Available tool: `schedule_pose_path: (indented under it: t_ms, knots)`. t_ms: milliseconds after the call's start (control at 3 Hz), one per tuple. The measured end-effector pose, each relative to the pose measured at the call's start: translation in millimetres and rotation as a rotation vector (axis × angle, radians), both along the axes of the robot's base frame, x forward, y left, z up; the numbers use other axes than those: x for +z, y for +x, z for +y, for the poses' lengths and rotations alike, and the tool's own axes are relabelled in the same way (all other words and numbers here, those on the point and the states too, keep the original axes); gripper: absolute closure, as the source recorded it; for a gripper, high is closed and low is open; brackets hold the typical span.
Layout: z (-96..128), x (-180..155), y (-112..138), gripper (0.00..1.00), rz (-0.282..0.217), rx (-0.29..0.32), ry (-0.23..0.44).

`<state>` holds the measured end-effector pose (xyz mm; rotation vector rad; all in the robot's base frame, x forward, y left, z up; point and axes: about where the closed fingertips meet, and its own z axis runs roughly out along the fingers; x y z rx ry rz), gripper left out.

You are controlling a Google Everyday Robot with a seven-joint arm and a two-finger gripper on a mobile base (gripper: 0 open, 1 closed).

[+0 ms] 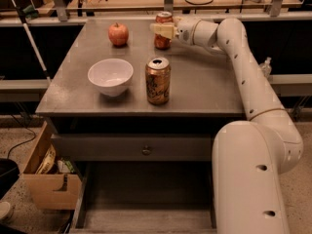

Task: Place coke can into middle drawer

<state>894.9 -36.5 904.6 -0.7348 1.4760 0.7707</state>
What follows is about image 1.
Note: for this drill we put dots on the white bowl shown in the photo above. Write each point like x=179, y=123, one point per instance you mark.
x=112, y=76

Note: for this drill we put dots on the wooden box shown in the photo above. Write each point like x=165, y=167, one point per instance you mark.
x=51, y=191

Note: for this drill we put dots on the grey drawer cabinet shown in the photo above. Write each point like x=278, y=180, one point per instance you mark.
x=203, y=97

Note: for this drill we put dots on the white pole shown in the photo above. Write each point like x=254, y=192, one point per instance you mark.
x=23, y=21

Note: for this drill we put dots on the red coke can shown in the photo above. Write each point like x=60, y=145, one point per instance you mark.
x=160, y=42

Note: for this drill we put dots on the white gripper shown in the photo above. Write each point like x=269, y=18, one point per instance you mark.
x=184, y=31

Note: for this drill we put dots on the gold soda can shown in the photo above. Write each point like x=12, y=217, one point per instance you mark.
x=157, y=80

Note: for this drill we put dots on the open middle drawer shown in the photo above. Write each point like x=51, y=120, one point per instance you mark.
x=145, y=198

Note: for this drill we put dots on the closed top drawer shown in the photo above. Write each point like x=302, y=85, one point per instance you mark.
x=144, y=147

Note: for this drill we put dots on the red apple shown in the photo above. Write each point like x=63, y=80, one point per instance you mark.
x=118, y=34

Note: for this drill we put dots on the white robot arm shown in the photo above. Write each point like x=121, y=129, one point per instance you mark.
x=248, y=155

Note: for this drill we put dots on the snack bag in box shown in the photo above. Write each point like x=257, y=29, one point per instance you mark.
x=47, y=162

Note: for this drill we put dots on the black round object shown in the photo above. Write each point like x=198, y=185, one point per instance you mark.
x=9, y=174

